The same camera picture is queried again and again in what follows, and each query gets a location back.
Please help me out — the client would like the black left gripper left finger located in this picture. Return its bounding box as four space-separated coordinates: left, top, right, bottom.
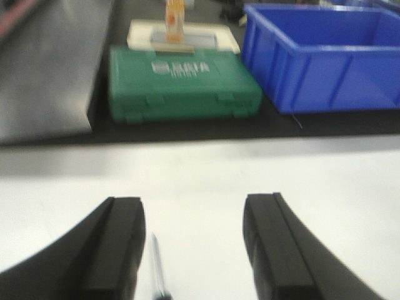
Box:
1 197 146 299

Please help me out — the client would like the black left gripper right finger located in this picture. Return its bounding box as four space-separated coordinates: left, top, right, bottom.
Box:
243 192 382 299

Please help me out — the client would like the beige plastic tray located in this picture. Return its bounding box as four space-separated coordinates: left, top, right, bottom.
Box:
127 19 240 54

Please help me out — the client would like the green SATA tool case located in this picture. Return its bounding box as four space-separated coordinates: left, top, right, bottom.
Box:
108 46 263 124

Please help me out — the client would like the large blue plastic crate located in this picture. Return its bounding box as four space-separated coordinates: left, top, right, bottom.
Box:
241 4 399 114

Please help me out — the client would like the orange juice bottle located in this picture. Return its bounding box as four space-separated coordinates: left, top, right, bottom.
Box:
165 0 185 43

